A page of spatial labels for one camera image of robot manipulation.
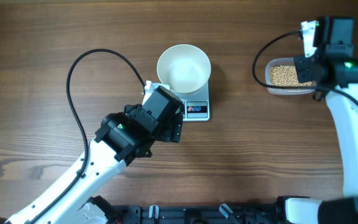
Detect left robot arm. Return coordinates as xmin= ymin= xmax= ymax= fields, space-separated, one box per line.
xmin=0 ymin=86 xmax=185 ymax=223

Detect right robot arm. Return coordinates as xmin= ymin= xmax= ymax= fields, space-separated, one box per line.
xmin=282 ymin=16 xmax=358 ymax=223

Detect white digital kitchen scale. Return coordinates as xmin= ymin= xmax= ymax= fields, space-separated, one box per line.
xmin=171 ymin=82 xmax=210 ymax=122

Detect white round bowl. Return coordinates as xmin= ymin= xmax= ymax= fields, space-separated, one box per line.
xmin=157 ymin=44 xmax=212 ymax=94

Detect clear plastic container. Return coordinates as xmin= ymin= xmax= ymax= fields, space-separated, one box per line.
xmin=265 ymin=58 xmax=313 ymax=95

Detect yellow soybeans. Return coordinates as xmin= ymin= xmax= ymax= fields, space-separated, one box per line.
xmin=270 ymin=65 xmax=313 ymax=86

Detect left black cable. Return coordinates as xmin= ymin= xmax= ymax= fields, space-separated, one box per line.
xmin=26 ymin=48 xmax=147 ymax=224

